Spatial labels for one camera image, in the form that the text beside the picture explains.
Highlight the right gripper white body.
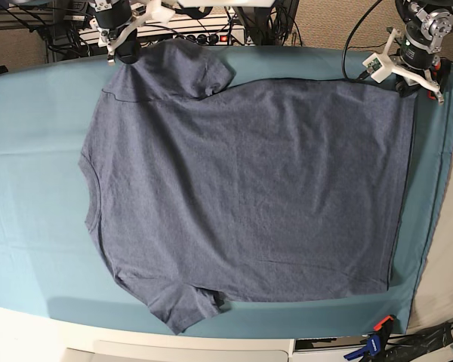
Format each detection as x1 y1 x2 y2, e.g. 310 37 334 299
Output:
89 1 175 65

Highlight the black cable bundle bottom right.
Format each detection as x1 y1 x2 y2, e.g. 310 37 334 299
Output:
381 318 453 362

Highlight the white overhead camera mount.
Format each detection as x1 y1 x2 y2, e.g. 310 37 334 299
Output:
177 0 275 8

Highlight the teal table cloth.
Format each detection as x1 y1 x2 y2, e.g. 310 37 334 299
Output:
0 57 453 339

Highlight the blue orange clamp bottom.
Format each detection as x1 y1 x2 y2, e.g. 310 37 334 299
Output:
344 314 395 361

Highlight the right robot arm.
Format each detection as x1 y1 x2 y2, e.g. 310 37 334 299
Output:
88 0 175 65

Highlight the orange black clamp top right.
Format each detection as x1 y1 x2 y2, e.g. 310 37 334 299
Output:
427 58 451 103

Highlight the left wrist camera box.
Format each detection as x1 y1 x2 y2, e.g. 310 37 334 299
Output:
362 53 393 83

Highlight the blue-grey heathered T-shirt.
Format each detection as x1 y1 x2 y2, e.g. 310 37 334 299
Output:
79 39 415 334

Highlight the black camera cable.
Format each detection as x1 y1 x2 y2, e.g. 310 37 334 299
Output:
341 0 382 82

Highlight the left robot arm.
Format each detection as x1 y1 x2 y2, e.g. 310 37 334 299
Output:
390 1 453 103

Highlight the black power strip red switch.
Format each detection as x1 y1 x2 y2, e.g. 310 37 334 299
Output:
183 32 245 46

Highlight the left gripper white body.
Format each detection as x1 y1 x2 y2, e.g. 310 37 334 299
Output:
390 26 442 94

